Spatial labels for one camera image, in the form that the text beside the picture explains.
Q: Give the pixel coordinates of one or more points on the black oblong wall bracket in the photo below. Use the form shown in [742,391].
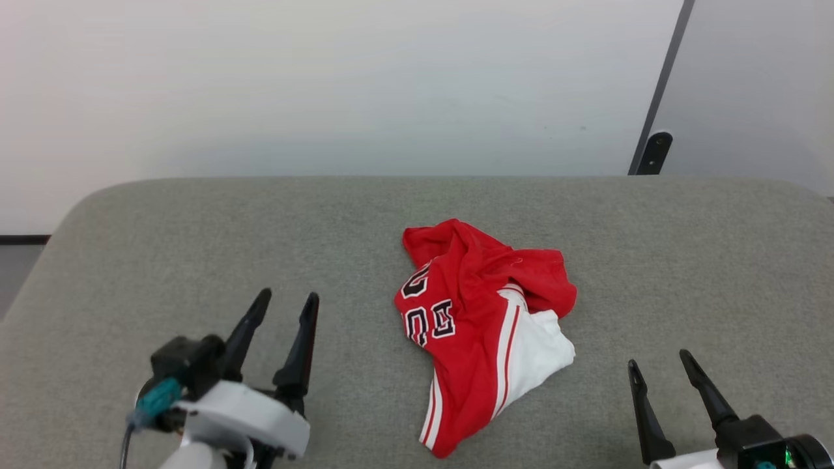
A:
[655,153]

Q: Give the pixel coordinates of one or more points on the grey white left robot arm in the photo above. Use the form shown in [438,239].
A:
[189,459]

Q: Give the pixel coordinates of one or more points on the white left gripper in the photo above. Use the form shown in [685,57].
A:
[247,413]

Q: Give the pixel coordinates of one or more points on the red and white sports garment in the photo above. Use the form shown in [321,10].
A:
[469,339]

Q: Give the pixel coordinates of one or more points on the dark wall baseboard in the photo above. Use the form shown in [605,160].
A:
[23,240]

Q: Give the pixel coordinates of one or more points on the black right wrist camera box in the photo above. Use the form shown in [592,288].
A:
[749,440]

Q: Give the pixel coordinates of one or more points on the dark wall panel strip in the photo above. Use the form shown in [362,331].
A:
[664,71]

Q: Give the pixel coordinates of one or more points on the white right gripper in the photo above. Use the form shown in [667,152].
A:
[690,461]

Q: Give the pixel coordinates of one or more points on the grey fabric sofa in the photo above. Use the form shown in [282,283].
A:
[195,273]

